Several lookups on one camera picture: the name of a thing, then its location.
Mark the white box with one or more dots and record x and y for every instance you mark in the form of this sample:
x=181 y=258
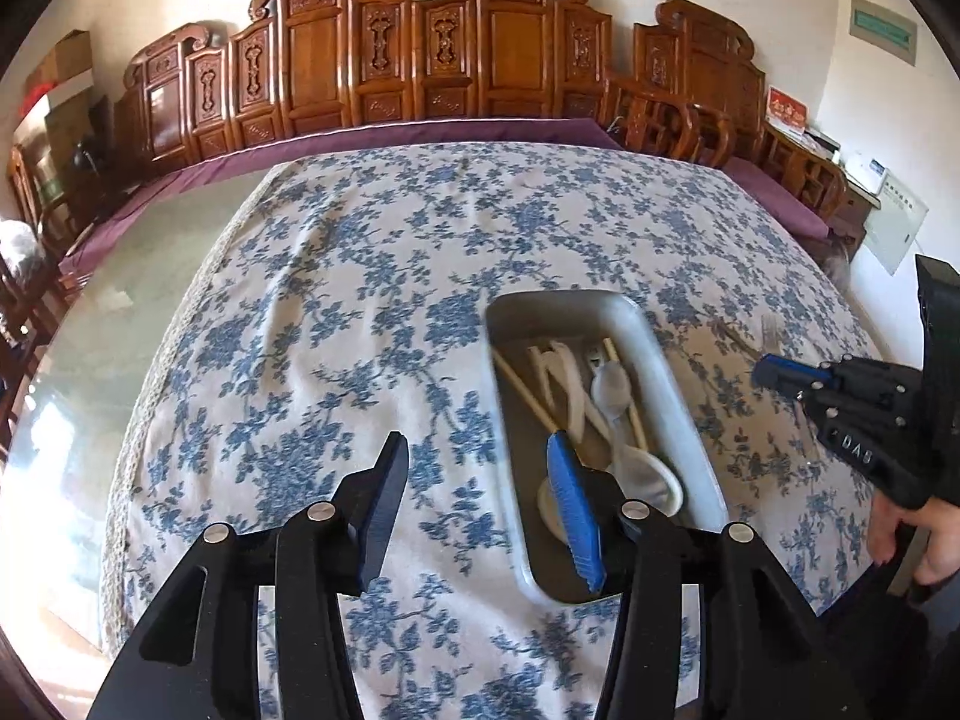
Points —
x=862 y=172

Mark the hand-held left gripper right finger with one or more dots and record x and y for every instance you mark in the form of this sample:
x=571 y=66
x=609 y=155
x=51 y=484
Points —
x=574 y=510

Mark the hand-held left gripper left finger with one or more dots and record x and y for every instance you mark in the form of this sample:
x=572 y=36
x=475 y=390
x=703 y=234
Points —
x=379 y=510

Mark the dark wooden chair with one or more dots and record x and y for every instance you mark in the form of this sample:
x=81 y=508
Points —
x=30 y=187

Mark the blue floral tablecloth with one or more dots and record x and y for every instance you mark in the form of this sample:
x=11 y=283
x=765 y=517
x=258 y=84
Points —
x=337 y=315

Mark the long purple seat cushion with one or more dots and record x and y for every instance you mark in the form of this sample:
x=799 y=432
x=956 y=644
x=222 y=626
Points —
x=225 y=165

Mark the carved wooden bench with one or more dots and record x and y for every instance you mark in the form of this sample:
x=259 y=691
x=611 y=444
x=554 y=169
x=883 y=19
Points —
x=705 y=67
x=390 y=52

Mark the red box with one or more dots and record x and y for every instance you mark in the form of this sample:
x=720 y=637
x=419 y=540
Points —
x=786 y=109

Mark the clear plastic spoon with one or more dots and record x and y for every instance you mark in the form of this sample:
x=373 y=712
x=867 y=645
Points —
x=609 y=390

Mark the slim white plastic spoon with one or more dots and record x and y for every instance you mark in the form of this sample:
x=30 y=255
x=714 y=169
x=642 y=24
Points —
x=574 y=382

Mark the short purple seat cushion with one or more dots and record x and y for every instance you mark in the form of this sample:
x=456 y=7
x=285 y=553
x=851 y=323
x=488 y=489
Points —
x=780 y=195

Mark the pale wooden chopstick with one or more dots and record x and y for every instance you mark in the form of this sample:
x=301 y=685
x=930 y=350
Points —
x=525 y=390

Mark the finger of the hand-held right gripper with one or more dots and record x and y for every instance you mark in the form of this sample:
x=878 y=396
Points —
x=787 y=373

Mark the green wall sign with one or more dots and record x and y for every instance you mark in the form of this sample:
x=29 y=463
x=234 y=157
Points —
x=883 y=28

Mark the wooden armchair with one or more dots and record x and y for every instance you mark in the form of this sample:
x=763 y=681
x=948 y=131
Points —
x=667 y=124

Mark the cardboard box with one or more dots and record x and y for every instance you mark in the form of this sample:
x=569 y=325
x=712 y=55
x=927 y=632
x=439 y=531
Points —
x=60 y=60

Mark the grey metal tray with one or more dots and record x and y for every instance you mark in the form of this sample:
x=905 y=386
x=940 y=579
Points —
x=675 y=397

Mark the clear plastic knife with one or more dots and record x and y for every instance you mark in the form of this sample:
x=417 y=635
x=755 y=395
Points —
x=806 y=431

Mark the person's right hand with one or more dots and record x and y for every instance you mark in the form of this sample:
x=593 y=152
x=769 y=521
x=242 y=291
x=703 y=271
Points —
x=941 y=540

